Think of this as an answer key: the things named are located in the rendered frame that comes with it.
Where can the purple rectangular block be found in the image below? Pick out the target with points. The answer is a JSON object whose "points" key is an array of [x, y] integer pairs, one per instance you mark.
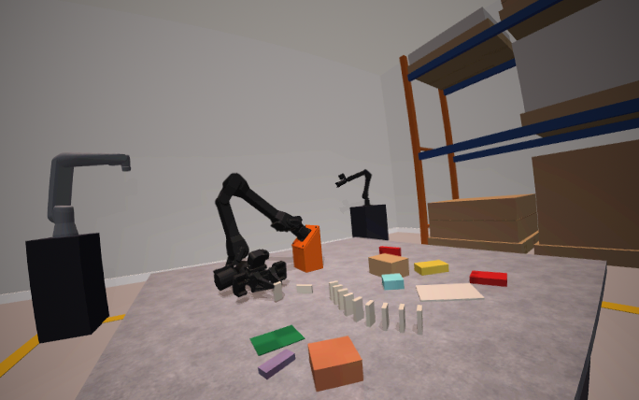
{"points": [[275, 364]]}

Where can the green flat slab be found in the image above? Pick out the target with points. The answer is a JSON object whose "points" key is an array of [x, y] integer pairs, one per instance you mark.
{"points": [[275, 340]]}

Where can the yellow flat block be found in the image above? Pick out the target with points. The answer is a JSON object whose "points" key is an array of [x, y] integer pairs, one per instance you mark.
{"points": [[430, 268]]}

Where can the teal rectangular block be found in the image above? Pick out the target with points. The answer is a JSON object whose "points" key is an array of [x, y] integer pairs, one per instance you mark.
{"points": [[393, 282]]}

